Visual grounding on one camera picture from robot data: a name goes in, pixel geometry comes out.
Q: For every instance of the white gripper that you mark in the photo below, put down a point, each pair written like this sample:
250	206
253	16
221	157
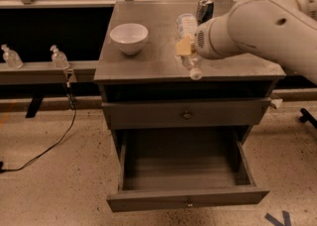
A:
202	42

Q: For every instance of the clear plastic water bottle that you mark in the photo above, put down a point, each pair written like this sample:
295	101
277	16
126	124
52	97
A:
186	25

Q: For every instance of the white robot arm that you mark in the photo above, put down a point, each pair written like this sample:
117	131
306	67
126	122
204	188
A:
284	31

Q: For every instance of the grey drawer cabinet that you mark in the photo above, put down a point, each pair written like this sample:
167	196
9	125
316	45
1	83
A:
156	73

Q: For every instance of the closed grey upper drawer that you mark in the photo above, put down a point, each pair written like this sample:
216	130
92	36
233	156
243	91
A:
184	113

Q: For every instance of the clear pump bottle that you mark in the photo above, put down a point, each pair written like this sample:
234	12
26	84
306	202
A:
11	57
59	58

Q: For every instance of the open grey lower drawer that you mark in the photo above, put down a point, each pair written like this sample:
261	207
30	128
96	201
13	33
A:
174	168

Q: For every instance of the clear pump bottle far left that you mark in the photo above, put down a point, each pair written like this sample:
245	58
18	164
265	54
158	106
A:
11	57

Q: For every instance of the blue silver drink can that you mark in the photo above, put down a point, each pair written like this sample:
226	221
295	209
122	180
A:
204	11

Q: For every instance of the white ceramic bowl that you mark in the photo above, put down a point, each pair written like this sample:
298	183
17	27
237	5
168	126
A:
129	38

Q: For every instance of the black chair leg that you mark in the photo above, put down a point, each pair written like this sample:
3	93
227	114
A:
307	117

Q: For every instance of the grey metal rail bench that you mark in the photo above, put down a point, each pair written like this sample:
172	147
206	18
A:
38	80

